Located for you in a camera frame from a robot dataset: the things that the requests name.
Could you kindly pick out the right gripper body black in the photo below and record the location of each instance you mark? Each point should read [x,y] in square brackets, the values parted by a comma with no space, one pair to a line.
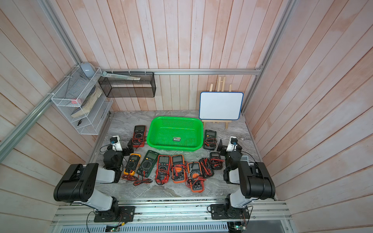
[224,148]

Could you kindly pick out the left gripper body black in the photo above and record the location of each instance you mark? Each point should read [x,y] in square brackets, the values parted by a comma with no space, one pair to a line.
[126,152]

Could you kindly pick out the dark red DT9205A multimeter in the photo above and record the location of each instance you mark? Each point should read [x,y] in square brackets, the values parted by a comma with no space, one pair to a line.
[139,136]

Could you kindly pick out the orange multimeter front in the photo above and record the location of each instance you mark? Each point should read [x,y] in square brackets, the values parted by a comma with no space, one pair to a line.
[195,179]

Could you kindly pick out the red Delixi multimeter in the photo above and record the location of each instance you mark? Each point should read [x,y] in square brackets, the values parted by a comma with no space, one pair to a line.
[163,169]

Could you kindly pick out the orange Victor multimeter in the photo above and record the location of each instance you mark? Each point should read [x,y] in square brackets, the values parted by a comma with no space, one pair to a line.
[178,169]

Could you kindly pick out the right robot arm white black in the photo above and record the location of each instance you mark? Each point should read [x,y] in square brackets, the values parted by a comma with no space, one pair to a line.
[242,169]

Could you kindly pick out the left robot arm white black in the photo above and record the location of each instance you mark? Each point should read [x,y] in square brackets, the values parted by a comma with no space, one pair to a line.
[78,183]

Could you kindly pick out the yellow multimeter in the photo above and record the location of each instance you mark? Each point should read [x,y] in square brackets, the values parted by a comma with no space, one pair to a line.
[132,164]

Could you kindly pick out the small black multimeter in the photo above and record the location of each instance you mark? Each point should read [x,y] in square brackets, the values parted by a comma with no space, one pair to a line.
[215,160]

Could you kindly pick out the dark green multimeter right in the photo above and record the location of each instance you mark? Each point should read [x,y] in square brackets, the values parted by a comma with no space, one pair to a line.
[210,140]

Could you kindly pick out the green DT9205A multimeter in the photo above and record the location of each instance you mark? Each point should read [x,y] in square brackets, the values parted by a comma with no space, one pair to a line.
[147,164]

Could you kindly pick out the black multimeter face down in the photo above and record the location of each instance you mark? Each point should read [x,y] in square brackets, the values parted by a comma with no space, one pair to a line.
[206,167]

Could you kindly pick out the green plastic basket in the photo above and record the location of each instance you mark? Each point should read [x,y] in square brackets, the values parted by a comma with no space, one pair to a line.
[164,128]

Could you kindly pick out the grey computer mouse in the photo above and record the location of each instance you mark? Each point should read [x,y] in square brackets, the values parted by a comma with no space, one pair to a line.
[88,69]

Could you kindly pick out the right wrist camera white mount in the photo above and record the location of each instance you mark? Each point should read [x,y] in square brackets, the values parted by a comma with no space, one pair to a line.
[232,145]

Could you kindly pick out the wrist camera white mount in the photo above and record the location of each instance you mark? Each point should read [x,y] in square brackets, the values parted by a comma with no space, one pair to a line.
[232,145]
[115,142]

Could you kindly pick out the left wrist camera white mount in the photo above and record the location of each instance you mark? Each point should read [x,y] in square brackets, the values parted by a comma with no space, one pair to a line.
[115,142]

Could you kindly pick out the small whiteboard blue frame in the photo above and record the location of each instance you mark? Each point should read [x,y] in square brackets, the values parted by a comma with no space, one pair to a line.
[220,105]

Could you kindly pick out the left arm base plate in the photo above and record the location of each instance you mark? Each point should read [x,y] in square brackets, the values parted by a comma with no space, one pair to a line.
[116,214]

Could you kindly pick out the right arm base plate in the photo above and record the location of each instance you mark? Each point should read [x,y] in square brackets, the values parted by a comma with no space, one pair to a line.
[221,211]

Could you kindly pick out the black mesh wall basket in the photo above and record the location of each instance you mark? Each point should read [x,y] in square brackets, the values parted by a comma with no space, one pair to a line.
[128,84]

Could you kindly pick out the white wire wall shelf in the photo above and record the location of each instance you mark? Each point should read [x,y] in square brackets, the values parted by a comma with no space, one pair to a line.
[72,93]

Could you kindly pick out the aluminium wall rail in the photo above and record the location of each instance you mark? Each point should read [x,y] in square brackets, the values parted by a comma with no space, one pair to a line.
[241,71]

